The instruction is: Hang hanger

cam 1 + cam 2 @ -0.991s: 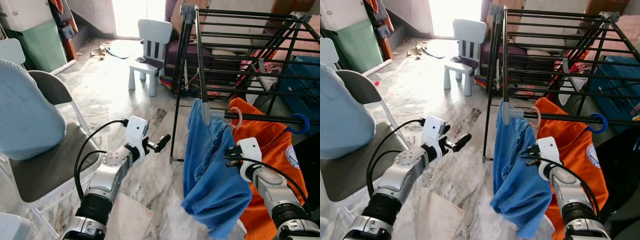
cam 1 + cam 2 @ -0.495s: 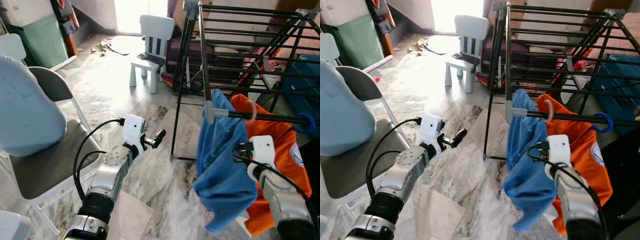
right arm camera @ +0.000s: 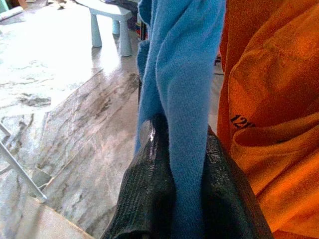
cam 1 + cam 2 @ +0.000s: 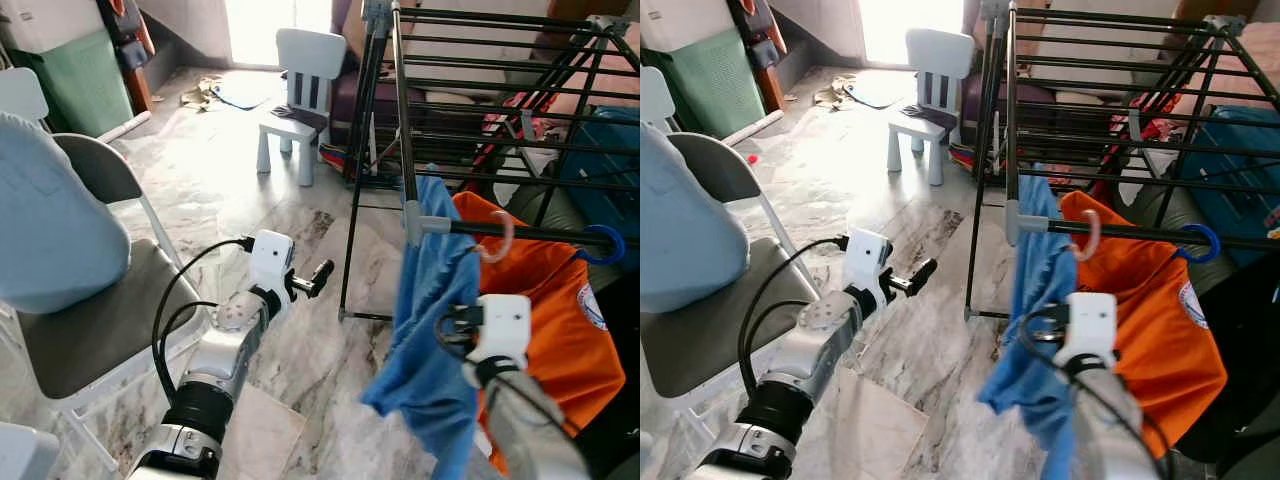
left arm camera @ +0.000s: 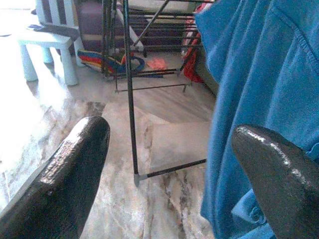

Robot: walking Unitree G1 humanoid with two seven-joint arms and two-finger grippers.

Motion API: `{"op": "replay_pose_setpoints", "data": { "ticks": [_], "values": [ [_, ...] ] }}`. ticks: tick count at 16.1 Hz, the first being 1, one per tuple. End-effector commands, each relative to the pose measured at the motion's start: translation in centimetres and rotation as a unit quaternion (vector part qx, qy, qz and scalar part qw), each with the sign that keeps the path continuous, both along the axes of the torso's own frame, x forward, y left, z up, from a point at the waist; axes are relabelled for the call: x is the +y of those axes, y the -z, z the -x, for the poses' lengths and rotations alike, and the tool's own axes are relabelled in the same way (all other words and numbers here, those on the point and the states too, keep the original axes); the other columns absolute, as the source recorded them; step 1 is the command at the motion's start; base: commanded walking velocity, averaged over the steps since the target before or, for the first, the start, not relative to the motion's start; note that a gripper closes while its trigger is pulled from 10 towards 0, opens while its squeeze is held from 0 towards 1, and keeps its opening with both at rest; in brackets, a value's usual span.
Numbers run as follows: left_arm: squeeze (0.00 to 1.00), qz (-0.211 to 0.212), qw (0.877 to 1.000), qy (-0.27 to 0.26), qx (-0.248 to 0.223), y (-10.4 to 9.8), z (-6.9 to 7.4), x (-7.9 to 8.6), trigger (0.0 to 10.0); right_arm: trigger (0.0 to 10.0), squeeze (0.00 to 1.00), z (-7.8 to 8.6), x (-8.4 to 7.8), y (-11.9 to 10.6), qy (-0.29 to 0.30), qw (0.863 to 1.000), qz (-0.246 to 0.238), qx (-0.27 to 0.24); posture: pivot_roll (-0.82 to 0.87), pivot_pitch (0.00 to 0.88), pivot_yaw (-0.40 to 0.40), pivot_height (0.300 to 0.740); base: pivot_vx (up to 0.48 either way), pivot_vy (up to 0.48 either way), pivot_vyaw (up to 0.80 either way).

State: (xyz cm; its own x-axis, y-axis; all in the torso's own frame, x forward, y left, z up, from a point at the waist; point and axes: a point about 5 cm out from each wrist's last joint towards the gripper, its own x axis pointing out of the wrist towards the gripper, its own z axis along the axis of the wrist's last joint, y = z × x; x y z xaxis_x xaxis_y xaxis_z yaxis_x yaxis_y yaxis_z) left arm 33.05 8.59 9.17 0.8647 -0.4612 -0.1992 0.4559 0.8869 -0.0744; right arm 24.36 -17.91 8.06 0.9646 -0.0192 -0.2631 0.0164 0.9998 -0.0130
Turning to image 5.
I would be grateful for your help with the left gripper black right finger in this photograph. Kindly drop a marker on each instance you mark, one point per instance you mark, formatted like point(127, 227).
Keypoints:
point(281, 189)

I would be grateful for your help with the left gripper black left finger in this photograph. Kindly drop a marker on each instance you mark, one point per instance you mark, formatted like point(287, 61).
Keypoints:
point(62, 189)

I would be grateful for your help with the blue shirt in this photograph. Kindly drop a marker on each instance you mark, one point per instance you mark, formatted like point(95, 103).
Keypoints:
point(261, 74)

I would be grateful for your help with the black metal drying rack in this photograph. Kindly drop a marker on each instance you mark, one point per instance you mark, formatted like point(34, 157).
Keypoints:
point(130, 87)

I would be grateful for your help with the rainbow striped cloth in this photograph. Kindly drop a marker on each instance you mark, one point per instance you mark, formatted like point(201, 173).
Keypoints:
point(94, 59)

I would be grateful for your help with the white plastic child chair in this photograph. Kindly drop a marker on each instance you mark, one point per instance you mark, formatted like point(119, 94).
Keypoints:
point(45, 39)

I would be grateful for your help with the red patterned cloth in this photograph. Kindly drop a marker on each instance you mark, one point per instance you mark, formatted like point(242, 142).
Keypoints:
point(193, 64)

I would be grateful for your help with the dark purple sofa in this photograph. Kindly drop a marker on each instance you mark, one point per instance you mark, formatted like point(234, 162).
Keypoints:
point(92, 22)

